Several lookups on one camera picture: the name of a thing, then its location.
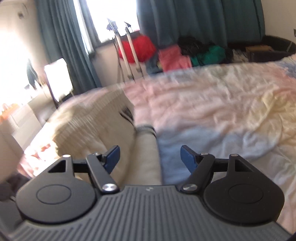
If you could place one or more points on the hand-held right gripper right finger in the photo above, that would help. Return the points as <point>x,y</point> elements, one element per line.
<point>187,158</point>

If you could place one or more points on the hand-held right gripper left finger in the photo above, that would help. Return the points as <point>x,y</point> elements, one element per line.
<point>112,160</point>

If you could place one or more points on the cream ribbed sweater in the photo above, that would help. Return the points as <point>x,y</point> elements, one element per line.
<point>92,129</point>

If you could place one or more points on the black clothes pile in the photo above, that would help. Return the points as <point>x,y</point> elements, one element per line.
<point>194,45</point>

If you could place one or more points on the pastel bed sheet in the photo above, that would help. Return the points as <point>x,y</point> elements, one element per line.
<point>208,104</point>

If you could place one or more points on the white panel on stand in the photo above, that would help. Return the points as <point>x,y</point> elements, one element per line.
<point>59,78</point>

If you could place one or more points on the white low cabinet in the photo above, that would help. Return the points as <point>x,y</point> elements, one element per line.
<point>20,122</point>

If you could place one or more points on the dark blue cloth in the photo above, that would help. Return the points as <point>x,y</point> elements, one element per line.
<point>152,64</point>

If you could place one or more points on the pink garment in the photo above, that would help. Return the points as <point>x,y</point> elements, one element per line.
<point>173,58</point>

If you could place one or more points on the green garment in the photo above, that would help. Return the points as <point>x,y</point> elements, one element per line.
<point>208,55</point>

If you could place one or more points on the garment steamer stand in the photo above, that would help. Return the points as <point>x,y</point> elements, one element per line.
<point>128,51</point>

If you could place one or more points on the white patterned cloth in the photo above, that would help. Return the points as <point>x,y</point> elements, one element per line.
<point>238,55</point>

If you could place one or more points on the red garment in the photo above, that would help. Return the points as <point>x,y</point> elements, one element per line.
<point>138,47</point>

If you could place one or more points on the dark hanging cloth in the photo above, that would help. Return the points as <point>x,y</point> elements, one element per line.
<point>32,74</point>

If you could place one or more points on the cardboard box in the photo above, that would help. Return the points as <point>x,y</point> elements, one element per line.
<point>259,49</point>

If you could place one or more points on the wide teal curtain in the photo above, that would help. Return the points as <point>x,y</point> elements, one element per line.
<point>196,18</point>

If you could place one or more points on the window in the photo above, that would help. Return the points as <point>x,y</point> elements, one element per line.
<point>111,18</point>

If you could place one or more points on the black sofa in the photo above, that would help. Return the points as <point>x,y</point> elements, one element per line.
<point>272,46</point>

